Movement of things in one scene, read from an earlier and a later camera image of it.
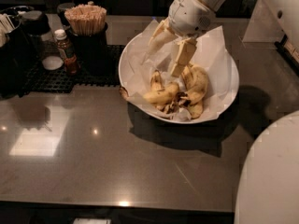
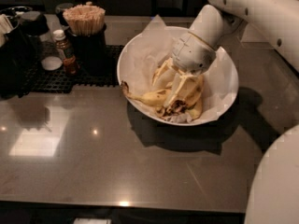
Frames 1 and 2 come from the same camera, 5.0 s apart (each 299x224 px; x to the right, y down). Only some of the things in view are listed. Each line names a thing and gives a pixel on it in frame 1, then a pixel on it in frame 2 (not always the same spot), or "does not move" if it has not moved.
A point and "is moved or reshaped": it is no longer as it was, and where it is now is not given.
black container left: [18, 63] does not move
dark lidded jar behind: [62, 8] does not move
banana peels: [192, 99] is moved or reshaped
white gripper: [189, 15] to [192, 55]
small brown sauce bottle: [65, 49] does not move
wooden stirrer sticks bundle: [87, 20] does not move
